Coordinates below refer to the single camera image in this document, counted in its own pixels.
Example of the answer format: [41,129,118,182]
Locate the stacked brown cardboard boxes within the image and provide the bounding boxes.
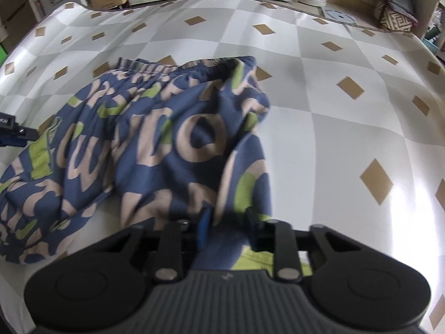
[0,0,44,54]

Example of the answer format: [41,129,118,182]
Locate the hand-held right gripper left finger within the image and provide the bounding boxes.
[97,208,212,283]

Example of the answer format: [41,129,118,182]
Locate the blue letter print pants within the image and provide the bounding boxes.
[0,56,313,272]

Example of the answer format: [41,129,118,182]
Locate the white round floor scale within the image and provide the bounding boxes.
[322,7,359,26]

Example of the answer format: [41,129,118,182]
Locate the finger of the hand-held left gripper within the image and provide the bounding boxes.
[0,127,39,147]

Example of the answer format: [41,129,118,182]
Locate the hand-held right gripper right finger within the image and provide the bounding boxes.
[245,207,364,283]

